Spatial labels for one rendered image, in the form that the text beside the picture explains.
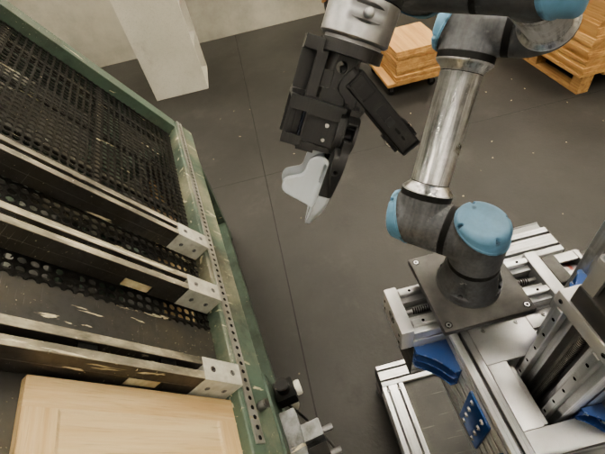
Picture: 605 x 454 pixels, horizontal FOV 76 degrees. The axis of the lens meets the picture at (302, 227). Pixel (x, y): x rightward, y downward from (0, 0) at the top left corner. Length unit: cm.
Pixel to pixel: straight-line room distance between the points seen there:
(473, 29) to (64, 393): 101
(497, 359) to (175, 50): 405
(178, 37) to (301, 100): 403
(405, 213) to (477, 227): 15
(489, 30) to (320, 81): 49
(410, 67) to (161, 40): 242
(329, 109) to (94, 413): 70
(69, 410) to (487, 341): 91
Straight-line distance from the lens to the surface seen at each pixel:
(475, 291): 97
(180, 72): 456
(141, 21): 442
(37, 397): 85
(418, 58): 374
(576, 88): 397
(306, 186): 46
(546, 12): 51
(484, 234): 86
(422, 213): 88
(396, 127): 47
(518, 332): 112
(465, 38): 87
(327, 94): 45
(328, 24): 44
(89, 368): 88
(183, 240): 134
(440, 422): 177
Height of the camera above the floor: 189
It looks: 47 degrees down
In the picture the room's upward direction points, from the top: 13 degrees counter-clockwise
